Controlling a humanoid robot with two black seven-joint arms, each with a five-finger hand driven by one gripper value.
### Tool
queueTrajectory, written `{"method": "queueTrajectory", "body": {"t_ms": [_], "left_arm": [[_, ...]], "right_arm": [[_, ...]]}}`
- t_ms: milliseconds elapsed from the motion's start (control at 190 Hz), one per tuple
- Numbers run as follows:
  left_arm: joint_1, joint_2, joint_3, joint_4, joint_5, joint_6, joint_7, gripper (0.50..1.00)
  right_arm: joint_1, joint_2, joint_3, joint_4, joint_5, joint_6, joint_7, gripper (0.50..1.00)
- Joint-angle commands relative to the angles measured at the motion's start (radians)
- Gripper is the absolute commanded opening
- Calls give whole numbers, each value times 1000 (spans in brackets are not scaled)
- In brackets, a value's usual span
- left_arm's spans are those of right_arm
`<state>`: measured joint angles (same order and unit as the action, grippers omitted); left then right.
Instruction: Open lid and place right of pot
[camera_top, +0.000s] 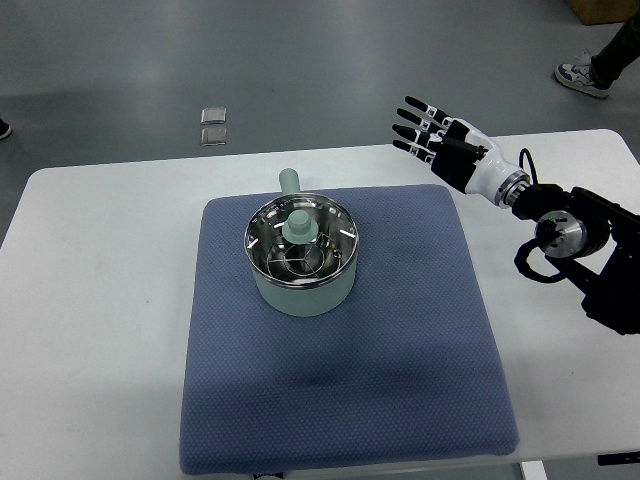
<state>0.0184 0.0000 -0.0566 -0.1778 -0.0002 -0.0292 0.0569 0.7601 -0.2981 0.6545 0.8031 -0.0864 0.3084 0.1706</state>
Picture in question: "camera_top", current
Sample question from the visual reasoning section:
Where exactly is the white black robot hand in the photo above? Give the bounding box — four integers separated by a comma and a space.
392, 96, 532, 208

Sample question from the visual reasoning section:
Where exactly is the glass lid with green knob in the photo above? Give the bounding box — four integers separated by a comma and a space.
244, 193, 359, 289

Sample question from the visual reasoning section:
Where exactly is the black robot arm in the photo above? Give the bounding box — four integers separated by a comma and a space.
509, 184, 639, 335

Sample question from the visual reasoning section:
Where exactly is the green pot with steel interior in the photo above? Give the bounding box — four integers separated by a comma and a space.
251, 168, 357, 317

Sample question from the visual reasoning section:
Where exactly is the white blue sneaker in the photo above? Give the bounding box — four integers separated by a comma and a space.
554, 49, 609, 99

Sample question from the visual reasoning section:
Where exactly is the cardboard box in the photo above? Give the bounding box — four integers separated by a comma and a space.
566, 0, 639, 26

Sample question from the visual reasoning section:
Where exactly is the dark trouser leg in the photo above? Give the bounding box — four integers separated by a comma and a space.
590, 13, 639, 89

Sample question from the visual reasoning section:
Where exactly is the blue textured mat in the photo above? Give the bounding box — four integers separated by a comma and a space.
180, 185, 519, 475

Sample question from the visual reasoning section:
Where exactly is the upper metal floor plate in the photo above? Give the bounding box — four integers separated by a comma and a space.
200, 107, 227, 125

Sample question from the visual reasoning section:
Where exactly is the metal floor plate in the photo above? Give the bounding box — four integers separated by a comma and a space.
200, 107, 227, 125
200, 127, 227, 146

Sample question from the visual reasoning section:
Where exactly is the lower metal floor plate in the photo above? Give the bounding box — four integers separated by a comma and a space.
200, 127, 227, 146

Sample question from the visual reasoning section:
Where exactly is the white table leg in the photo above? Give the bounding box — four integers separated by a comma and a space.
519, 460, 548, 480

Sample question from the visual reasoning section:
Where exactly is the black table control panel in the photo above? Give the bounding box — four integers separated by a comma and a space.
597, 451, 640, 466

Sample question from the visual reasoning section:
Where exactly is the black shoe at left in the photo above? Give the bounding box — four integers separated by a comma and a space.
0, 119, 12, 140

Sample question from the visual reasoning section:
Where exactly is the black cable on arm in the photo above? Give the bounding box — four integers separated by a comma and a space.
517, 148, 540, 186

